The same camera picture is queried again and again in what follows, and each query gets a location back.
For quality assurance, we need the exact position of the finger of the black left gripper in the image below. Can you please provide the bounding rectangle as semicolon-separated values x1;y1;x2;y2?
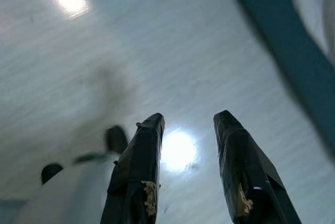
41;164;64;185
106;125;129;154

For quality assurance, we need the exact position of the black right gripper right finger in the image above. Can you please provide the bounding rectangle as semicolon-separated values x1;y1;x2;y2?
213;110;302;224

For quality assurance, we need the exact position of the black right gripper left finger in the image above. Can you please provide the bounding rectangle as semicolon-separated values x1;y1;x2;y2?
100;113;165;224

